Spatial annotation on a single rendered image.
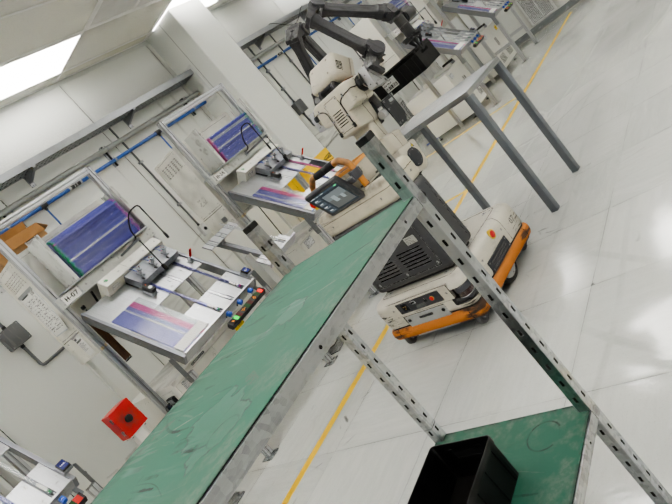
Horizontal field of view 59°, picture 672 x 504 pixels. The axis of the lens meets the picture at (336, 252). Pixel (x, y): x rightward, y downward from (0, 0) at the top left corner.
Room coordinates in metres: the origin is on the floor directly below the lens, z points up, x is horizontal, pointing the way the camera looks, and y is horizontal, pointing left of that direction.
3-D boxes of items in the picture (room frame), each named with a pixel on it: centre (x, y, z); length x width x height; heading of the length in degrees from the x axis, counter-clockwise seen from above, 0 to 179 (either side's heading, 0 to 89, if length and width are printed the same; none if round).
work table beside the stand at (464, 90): (3.41, -0.99, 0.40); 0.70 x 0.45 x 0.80; 39
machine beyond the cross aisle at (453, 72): (7.35, -2.31, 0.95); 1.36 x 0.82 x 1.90; 46
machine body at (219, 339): (3.75, 1.17, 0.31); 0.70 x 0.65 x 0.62; 136
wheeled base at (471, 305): (2.92, -0.38, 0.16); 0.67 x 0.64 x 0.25; 129
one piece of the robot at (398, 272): (2.87, -0.31, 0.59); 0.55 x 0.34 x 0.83; 39
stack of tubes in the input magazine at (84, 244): (3.71, 1.04, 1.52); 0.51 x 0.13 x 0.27; 136
